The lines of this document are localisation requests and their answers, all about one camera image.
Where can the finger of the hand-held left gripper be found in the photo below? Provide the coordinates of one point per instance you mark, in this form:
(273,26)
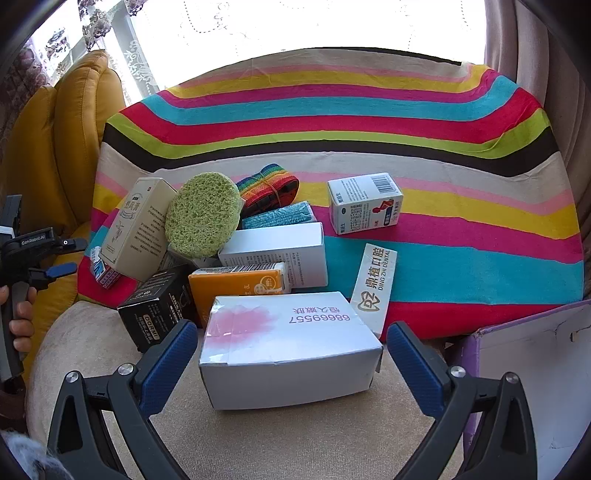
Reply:
(69,243)
(62,269)

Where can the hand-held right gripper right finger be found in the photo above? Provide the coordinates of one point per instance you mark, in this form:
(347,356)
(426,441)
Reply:
(415,369)

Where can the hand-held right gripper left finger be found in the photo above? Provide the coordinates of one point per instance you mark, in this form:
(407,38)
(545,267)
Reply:
(168,364)

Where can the small red box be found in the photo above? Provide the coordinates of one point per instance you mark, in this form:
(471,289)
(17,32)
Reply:
(104,274)

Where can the black box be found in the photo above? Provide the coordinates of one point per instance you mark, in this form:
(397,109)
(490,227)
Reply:
(152,304)

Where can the tall beige box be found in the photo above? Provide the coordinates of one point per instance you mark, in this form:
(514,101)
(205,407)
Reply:
(134,226)

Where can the purple cardboard box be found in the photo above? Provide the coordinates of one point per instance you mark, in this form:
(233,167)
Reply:
(531,369)

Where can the large white pink-print box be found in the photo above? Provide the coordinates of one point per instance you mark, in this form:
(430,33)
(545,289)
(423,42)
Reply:
(286,350)

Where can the green round sponge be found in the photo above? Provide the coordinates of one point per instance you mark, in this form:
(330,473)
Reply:
(203,214)

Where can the white barcode medicine box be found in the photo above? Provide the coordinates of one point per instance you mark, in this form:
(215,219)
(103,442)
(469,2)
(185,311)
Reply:
(364,203)

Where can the teal box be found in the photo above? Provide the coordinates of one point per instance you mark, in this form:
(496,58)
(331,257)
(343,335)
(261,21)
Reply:
(281,214)

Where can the person's left hand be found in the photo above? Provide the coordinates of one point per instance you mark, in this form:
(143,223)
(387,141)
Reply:
(22,325)

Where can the long white gold-logo box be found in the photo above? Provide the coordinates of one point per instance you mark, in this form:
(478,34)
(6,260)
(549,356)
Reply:
(374,290)

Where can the orange box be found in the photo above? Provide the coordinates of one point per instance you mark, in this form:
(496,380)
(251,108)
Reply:
(231,288)

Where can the yellow leather sofa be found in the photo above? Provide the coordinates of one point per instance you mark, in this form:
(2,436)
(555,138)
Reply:
(78,115)

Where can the beige seat cushion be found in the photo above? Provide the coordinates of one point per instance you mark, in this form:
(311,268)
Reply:
(277,438)

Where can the white box with small logo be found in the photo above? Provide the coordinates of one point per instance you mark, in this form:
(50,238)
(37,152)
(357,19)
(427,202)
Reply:
(277,251)

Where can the pale fluffy clothing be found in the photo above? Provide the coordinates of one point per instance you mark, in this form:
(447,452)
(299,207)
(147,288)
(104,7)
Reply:
(25,454)

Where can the white lace curtain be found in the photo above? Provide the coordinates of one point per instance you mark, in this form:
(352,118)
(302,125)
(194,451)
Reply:
(138,55)

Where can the rainbow striped blanket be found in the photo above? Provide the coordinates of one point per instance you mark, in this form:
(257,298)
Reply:
(323,115)

